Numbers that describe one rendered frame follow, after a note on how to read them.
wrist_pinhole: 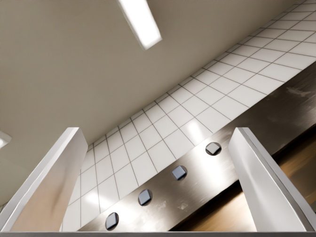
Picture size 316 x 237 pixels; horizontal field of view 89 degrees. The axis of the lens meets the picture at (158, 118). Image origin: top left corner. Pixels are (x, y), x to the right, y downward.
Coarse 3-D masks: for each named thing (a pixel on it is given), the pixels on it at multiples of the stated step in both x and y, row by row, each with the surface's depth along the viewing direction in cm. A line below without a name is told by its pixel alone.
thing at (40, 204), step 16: (80, 128) 10; (64, 144) 9; (80, 144) 10; (48, 160) 8; (64, 160) 9; (80, 160) 10; (32, 176) 7; (48, 176) 7; (64, 176) 9; (16, 192) 6; (32, 192) 6; (48, 192) 7; (64, 192) 9; (16, 208) 6; (32, 208) 6; (48, 208) 7; (64, 208) 9; (0, 224) 6; (16, 224) 6; (32, 224) 6; (48, 224) 7
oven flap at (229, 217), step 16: (304, 144) 55; (288, 160) 54; (304, 160) 51; (288, 176) 50; (304, 176) 47; (240, 192) 54; (304, 192) 44; (208, 208) 56; (224, 208) 53; (240, 208) 50; (192, 224) 54; (208, 224) 51; (224, 224) 49; (240, 224) 46
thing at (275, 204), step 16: (240, 128) 10; (240, 144) 10; (256, 144) 9; (240, 160) 10; (256, 160) 8; (272, 160) 8; (240, 176) 10; (256, 176) 8; (272, 176) 7; (256, 192) 8; (272, 192) 7; (288, 192) 6; (256, 208) 8; (272, 208) 7; (288, 208) 6; (304, 208) 6; (256, 224) 8; (272, 224) 7; (288, 224) 6; (304, 224) 6
